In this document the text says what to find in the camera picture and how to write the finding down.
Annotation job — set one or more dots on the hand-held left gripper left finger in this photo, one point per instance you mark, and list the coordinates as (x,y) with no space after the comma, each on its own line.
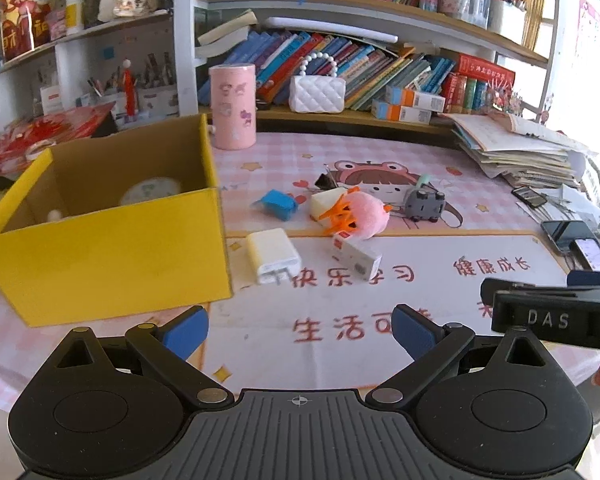
(187,331)

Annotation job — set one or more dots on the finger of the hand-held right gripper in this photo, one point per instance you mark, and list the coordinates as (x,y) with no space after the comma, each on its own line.
(515,285)

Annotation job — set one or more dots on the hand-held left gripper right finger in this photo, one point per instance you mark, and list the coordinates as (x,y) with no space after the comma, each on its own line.
(412,332)

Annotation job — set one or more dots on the small white box red label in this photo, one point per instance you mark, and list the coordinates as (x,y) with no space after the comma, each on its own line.
(357,257)

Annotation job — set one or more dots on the yellow cardboard box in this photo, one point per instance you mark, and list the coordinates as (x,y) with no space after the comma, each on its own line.
(105,265)

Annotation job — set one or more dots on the white power adapter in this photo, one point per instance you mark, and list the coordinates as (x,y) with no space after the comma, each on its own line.
(272,255)

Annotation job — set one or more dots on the dark smartphone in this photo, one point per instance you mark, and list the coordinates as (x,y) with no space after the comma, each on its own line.
(565,234)

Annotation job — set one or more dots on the smartphone with lit screen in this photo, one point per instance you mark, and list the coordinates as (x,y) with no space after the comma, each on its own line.
(592,255)

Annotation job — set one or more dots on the small black device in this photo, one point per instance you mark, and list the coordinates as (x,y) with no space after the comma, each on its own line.
(529,196)

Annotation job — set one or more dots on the grey toy car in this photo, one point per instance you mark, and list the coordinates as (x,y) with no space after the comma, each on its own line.
(422,203)

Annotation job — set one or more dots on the pink plush ball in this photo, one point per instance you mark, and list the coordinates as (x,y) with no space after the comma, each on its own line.
(372,212)

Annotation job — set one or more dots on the stack of papers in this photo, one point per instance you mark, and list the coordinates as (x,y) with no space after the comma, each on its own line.
(520,155)

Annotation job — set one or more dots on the orange hair claw clip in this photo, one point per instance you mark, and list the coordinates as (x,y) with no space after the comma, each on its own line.
(341,219)

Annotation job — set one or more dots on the clear packing tape roll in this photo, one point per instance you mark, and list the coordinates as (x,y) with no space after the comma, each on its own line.
(150,191)

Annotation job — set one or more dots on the small blue box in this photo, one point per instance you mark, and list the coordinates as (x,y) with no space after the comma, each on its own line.
(279,205)

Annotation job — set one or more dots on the yellow white sponge block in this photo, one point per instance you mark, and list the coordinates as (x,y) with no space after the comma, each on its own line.
(322,202)

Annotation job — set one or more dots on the pale pink plush toy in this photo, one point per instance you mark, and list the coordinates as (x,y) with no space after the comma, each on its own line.
(55,215)

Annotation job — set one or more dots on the black binder clip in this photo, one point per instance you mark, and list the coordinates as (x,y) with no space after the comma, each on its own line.
(322,180)

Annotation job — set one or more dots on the pink artificial flowers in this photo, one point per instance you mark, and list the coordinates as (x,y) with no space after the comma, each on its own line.
(505,99)

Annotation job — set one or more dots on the white orange carton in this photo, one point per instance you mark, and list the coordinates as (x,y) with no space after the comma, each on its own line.
(415,98)
(401,112)

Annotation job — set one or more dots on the red boxed book set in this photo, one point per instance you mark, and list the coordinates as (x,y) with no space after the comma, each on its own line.
(480,72)

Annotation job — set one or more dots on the pink cylinder container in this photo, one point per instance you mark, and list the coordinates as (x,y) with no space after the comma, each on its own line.
(232,110)

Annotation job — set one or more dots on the white pen holder box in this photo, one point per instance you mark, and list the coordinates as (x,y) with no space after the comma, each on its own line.
(155,97)

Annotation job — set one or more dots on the white tape roll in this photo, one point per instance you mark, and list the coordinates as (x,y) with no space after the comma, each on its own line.
(40,146)

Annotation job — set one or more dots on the red dress doll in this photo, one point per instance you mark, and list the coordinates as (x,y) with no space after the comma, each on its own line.
(128,90)

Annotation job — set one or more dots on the white pencil cup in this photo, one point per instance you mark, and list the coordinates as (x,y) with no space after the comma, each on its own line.
(505,20)

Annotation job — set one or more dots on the white carton red stripe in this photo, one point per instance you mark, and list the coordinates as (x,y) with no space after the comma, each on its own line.
(50,99)

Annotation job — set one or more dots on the stack of tan notebooks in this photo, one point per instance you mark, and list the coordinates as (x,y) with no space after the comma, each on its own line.
(535,15)

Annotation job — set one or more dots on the row of colourful books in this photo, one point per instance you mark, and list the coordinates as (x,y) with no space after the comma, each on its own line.
(330,60)

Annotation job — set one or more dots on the white bookshelf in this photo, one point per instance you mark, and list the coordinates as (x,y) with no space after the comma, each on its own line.
(185,35)

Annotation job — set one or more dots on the thick white paperback book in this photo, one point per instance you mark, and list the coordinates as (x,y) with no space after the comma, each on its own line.
(225,35)

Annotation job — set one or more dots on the white bottle yellow label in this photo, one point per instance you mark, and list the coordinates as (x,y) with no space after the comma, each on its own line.
(74,12)

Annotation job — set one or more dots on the red festive paper bag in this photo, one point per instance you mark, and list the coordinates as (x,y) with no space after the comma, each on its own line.
(22,20)

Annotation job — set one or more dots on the pink wall poster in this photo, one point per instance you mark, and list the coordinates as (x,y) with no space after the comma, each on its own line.
(597,35)

